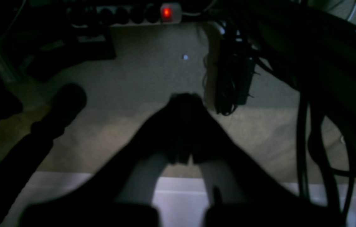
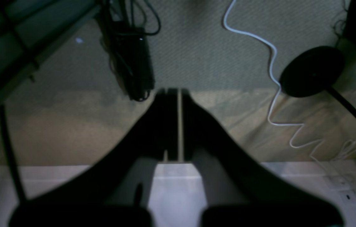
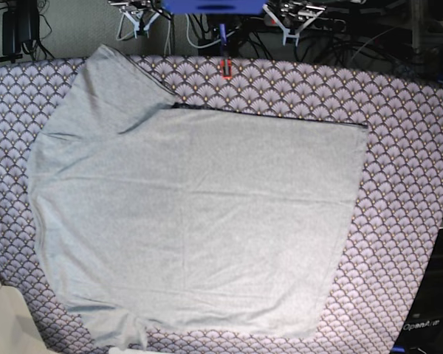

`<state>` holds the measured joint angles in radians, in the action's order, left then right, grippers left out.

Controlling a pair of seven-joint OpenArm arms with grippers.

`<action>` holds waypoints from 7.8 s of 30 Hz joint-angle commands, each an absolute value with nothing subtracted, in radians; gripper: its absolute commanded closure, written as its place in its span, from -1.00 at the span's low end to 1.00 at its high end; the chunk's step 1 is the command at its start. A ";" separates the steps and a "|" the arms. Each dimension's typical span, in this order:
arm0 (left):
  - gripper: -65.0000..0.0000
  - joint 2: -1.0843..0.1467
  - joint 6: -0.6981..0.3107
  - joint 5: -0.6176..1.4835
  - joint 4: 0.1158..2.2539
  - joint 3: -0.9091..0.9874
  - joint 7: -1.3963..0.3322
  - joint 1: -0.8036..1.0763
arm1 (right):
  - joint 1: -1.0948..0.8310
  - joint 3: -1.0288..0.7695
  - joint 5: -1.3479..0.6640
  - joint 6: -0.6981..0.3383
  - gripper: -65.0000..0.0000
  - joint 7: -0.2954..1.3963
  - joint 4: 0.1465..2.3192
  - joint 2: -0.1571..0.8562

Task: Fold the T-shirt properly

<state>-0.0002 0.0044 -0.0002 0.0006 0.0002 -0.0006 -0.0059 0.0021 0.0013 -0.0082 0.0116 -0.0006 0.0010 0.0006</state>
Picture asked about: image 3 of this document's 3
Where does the black power adapter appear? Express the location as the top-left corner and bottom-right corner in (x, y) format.
(2, 0), (40, 55)

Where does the red table clamp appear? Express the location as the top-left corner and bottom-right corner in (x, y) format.
(220, 58), (233, 80)

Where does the white foam board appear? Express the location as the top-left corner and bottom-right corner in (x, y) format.
(0, 282), (48, 353)

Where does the patterned purple tablecloth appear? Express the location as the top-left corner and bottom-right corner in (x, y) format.
(0, 56), (443, 353)

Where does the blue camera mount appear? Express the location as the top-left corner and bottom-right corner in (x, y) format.
(162, 0), (267, 15)

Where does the light grey T-shirt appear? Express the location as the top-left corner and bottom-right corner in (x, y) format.
(27, 46), (368, 347)

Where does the white camera bracket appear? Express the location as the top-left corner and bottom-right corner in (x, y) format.
(262, 1), (326, 46)
(115, 5), (161, 41)

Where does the black power strip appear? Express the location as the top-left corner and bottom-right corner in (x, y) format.
(263, 14), (346, 33)

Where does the black OpenArm box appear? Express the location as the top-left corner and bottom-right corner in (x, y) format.
(391, 229), (443, 353)

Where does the blue clamp handle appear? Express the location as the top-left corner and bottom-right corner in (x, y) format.
(219, 23), (227, 49)

